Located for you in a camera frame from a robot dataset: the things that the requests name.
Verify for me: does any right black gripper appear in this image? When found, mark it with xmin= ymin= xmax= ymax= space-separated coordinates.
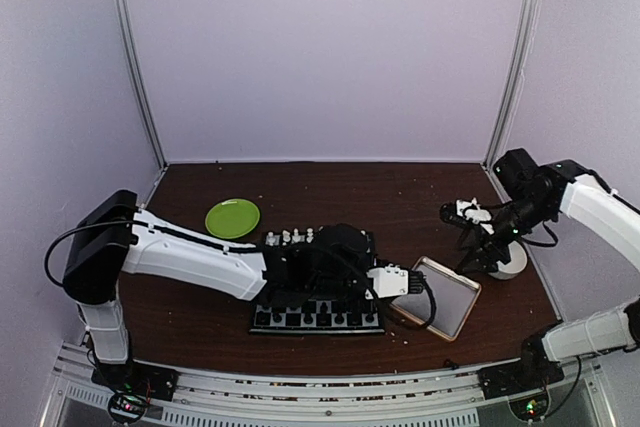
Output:
xmin=454 ymin=194 xmax=552 ymax=275

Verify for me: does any black white chess board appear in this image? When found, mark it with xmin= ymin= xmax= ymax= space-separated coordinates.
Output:
xmin=249 ymin=224 xmax=385 ymax=336

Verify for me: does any black king piece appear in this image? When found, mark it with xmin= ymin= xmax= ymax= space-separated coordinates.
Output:
xmin=317 ymin=302 xmax=332 ymax=327

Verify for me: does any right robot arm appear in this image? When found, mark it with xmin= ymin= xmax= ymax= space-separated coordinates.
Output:
xmin=440 ymin=147 xmax=639 ymax=389

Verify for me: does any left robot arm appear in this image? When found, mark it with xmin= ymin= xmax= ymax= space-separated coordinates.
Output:
xmin=62 ymin=190 xmax=374 ymax=391

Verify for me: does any white bowl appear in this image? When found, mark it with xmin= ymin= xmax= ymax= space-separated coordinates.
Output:
xmin=489 ymin=242 xmax=528 ymax=281

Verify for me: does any wooden metal tray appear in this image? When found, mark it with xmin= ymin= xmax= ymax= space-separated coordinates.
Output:
xmin=390 ymin=256 xmax=482 ymax=342

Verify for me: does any white rook piece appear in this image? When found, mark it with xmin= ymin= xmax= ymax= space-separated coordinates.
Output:
xmin=266 ymin=232 xmax=276 ymax=246

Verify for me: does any green plate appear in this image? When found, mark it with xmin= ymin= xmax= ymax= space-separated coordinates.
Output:
xmin=205 ymin=198 xmax=261 ymax=240

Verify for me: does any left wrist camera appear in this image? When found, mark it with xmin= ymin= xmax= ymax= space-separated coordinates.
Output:
xmin=365 ymin=264 xmax=425 ymax=300

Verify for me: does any right aluminium frame post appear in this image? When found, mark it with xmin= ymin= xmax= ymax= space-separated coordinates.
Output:
xmin=483 ymin=0 xmax=540 ymax=170

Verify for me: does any aluminium frame post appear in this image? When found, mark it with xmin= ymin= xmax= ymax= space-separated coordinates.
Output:
xmin=483 ymin=0 xmax=540 ymax=170
xmin=113 ymin=0 xmax=168 ymax=170

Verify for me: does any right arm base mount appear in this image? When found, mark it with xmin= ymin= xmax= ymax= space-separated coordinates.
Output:
xmin=477 ymin=362 xmax=564 ymax=400

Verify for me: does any front aluminium rail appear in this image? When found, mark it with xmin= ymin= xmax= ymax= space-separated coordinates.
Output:
xmin=39 ymin=339 xmax=616 ymax=427

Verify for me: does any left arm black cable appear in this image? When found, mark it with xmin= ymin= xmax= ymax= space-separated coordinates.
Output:
xmin=43 ymin=219 xmax=439 ymax=331

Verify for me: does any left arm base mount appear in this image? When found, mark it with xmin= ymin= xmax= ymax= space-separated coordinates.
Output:
xmin=91 ymin=362 xmax=179 ymax=401

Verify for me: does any left aluminium frame post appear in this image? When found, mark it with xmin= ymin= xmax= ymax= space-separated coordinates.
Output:
xmin=113 ymin=0 xmax=168 ymax=170

